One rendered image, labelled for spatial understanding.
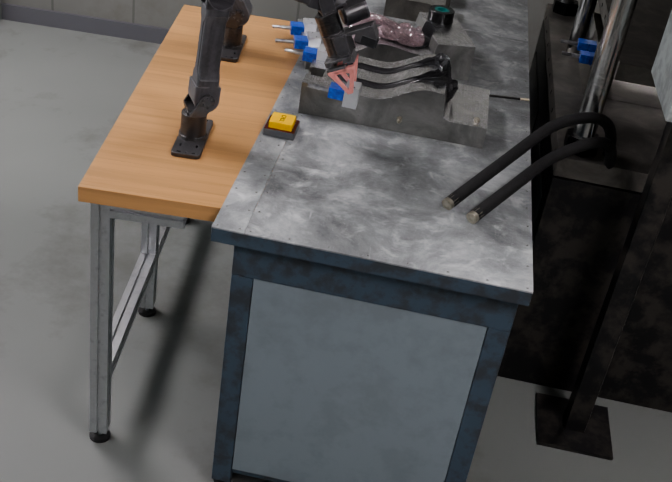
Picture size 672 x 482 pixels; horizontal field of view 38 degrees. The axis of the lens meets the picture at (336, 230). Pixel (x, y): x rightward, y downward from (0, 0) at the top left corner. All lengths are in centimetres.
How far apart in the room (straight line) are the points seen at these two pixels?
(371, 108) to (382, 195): 36
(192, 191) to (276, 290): 30
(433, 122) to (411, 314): 63
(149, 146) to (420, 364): 83
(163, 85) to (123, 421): 92
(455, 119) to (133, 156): 85
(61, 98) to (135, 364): 177
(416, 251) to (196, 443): 93
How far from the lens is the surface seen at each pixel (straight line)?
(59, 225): 359
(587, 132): 277
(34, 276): 335
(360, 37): 243
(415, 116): 262
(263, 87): 279
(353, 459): 251
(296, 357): 232
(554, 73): 329
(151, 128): 252
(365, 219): 224
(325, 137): 256
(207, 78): 238
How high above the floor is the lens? 196
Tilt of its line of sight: 32 degrees down
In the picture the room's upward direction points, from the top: 9 degrees clockwise
